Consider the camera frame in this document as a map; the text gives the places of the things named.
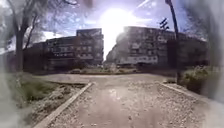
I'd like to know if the grey stone kerb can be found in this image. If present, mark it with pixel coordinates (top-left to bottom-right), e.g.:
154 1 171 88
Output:
33 82 94 128
159 81 209 103

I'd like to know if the utility pole with crossarms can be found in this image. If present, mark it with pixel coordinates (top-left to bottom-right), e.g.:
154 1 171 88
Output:
158 17 170 32

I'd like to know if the dark apartment building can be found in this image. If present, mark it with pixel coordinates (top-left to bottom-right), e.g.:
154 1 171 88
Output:
23 27 105 72

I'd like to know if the grey apartment building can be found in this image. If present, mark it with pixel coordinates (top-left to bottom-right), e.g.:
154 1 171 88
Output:
105 25 209 68

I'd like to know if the grass and dirt verge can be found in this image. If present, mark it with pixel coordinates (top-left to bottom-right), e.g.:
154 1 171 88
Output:
6 72 88 126

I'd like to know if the grey gravel path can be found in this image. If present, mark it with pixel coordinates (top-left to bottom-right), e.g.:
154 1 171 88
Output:
33 72 214 128

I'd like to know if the green bush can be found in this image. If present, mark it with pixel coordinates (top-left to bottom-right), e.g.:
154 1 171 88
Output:
178 65 218 95

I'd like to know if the dark leaning pole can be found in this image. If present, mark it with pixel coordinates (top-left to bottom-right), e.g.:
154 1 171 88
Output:
164 0 183 84

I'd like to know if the bare tree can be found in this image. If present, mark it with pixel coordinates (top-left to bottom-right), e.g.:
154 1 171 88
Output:
0 0 79 73

